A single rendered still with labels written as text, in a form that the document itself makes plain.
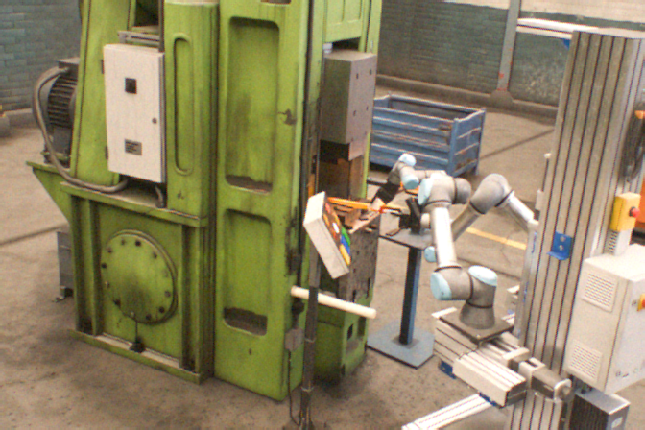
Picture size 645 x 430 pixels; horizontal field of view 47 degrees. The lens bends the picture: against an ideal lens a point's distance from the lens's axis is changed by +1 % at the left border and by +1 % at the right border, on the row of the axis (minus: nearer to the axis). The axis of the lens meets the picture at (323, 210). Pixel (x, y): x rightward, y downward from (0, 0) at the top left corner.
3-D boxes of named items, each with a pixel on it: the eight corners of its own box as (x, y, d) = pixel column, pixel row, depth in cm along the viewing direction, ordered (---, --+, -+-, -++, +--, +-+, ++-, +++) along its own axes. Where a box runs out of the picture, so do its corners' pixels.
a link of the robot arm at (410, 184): (427, 179, 352) (421, 165, 361) (405, 179, 350) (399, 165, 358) (424, 191, 357) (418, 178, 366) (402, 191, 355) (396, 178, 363)
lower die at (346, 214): (360, 216, 394) (362, 202, 391) (344, 227, 377) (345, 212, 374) (292, 201, 411) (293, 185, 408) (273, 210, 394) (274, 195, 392)
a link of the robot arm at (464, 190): (483, 179, 317) (441, 165, 364) (458, 179, 315) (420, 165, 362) (481, 206, 319) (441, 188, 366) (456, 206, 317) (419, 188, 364)
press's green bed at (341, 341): (368, 357, 435) (373, 285, 419) (339, 388, 403) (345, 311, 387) (286, 330, 458) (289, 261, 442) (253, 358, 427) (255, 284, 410)
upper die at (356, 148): (366, 152, 381) (367, 134, 378) (348, 160, 365) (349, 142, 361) (295, 138, 399) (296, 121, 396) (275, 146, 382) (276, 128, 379)
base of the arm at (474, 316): (502, 323, 311) (506, 302, 308) (477, 332, 303) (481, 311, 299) (475, 308, 323) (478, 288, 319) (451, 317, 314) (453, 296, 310)
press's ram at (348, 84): (377, 130, 389) (384, 52, 376) (346, 144, 357) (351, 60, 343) (308, 116, 407) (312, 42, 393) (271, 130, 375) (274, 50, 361)
